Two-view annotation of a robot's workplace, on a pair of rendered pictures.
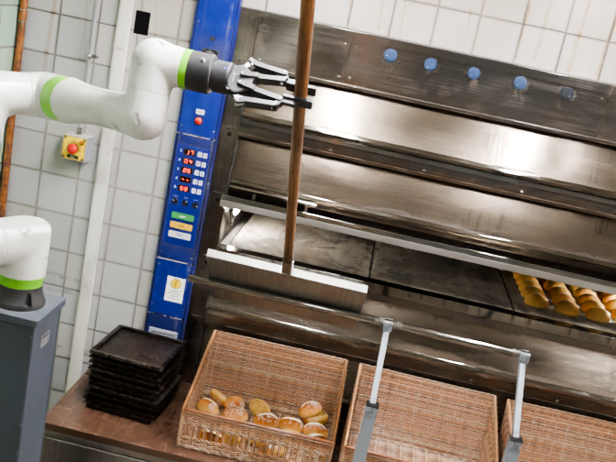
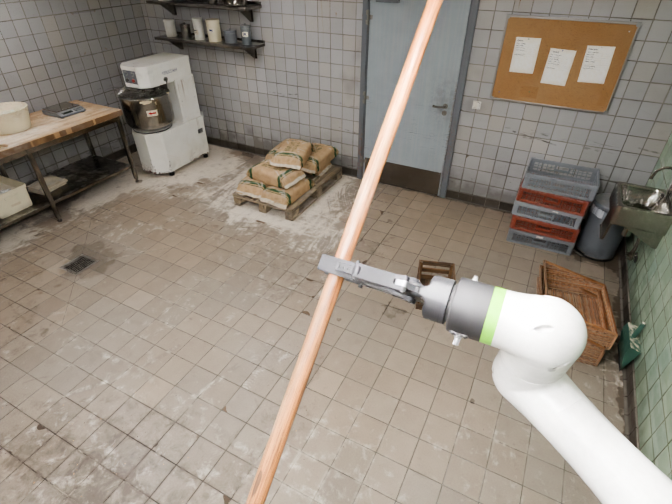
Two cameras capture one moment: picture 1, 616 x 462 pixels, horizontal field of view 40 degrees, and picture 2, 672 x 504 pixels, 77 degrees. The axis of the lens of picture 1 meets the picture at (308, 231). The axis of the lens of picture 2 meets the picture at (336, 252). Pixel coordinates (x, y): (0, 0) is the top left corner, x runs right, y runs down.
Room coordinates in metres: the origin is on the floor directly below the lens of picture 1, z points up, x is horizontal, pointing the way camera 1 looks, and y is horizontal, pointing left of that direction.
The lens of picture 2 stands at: (2.52, 0.32, 2.44)
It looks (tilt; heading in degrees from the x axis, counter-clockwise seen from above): 36 degrees down; 204
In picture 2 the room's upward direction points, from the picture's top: straight up
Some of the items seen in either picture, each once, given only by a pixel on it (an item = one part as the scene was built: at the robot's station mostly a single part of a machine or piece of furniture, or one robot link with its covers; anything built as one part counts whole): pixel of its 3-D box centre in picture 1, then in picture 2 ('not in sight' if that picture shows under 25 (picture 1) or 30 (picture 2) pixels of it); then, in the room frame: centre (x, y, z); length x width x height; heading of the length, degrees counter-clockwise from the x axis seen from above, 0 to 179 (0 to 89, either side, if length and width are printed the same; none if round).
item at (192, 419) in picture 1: (266, 400); not in sight; (2.93, 0.02, 0.72); 0.56 x 0.49 x 0.28; 88
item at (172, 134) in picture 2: not in sight; (161, 116); (-1.44, -3.83, 0.66); 0.92 x 0.59 x 1.32; 176
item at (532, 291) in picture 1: (571, 290); not in sight; (3.56, -1.17, 1.21); 0.61 x 0.48 x 0.06; 176
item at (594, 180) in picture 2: not in sight; (560, 178); (-1.55, 0.80, 0.68); 0.60 x 0.40 x 0.16; 87
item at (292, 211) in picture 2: not in sight; (290, 184); (-1.45, -2.03, 0.07); 1.20 x 0.80 x 0.14; 176
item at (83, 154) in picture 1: (77, 147); not in sight; (3.21, 0.94, 1.46); 0.10 x 0.07 x 0.10; 86
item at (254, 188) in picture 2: not in sight; (262, 180); (-1.16, -2.23, 0.22); 0.62 x 0.36 x 0.15; 2
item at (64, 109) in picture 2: not in sight; (64, 110); (-0.56, -4.34, 0.94); 0.32 x 0.30 x 0.07; 86
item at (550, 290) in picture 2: not in sight; (574, 302); (-0.24, 1.01, 0.32); 0.56 x 0.49 x 0.28; 4
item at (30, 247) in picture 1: (20, 250); not in sight; (2.23, 0.77, 1.36); 0.16 x 0.13 x 0.19; 140
